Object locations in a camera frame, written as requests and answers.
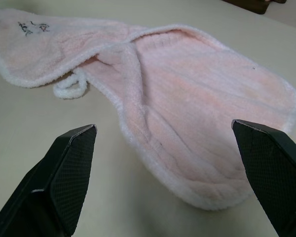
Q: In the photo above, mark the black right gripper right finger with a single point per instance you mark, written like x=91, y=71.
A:
x=273, y=172

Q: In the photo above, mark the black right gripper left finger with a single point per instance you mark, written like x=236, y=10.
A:
x=54, y=182

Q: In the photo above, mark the pink towel with white trim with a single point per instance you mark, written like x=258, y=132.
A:
x=162, y=103

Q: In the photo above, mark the dark brown wooden object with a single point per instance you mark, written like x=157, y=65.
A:
x=249, y=5

